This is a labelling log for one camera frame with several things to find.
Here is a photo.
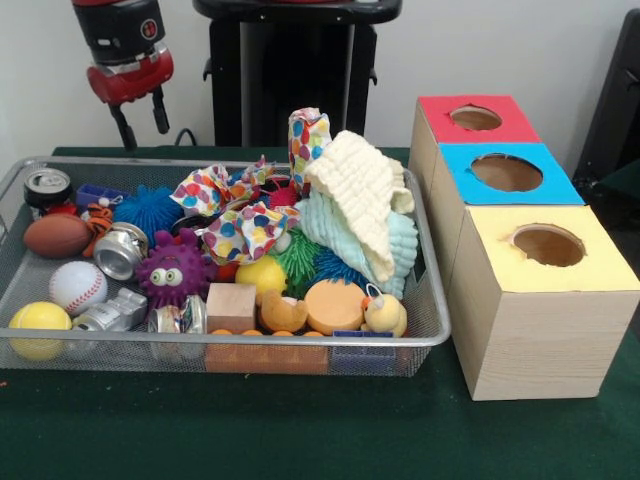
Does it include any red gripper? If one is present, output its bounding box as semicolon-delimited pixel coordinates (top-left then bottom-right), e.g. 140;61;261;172
87;50;175;151

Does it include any crushed silver can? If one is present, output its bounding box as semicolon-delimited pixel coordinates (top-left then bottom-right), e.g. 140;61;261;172
93;222;150;282

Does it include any multicolour polka dot cloth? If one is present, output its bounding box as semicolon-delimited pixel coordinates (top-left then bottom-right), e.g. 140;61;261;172
170;155;301;266
287;108;332;191

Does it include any crushed clear plastic bottle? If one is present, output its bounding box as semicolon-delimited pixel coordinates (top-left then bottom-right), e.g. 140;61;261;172
72;288;148;333

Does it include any open-top silver can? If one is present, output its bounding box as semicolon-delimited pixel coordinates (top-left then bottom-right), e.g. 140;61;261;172
146;295;208;335

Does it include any cream knit cloth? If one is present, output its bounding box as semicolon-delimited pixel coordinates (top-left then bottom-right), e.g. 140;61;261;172
303;130;415;284

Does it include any shallow clear mesh bin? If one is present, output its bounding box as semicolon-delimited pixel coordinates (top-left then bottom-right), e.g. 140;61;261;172
0;156;451;378

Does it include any wooden box with three holes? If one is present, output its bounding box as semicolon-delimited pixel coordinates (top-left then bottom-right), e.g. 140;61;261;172
410;95;640;401

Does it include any blue spiky ball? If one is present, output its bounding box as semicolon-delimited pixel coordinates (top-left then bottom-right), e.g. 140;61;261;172
113;185;186;244
312;247;369;293

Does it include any upright dark soda can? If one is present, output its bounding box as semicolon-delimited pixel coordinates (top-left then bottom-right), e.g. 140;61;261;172
23;168;74;211

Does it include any brown toy football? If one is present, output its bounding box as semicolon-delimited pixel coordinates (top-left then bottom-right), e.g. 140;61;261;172
23;214;93;260

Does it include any purple googly-eyed monster toy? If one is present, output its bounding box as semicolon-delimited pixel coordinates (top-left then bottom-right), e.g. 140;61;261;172
136;229;217;311

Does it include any white baseball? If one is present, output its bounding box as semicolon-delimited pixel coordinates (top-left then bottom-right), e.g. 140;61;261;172
49;261;109;317

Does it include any small yellow ball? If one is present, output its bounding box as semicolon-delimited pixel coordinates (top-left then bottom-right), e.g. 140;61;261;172
236;255;289;299

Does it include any wooden cube block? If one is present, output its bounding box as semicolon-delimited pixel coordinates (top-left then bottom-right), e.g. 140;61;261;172
206;283;257;334

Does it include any large green spiky ball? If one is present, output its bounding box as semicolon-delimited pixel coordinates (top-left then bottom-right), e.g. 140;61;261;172
272;228;323;299

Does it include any mint green cloth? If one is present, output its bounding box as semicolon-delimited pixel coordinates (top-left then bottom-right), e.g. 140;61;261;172
295;192;419;300

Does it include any orange toy brick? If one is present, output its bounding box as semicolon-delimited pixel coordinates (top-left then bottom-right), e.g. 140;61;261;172
205;328;329;375

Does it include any orange foam duck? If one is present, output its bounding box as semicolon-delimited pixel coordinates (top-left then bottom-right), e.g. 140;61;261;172
258;279;368;336

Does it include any small yellow rubber duck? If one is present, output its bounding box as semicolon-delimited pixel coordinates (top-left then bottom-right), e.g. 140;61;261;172
361;287;408;338

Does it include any black chair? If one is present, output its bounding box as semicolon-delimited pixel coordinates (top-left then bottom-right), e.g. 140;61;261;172
580;10;640;196

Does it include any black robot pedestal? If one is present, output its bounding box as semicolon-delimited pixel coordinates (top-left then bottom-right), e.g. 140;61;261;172
193;0;403;149

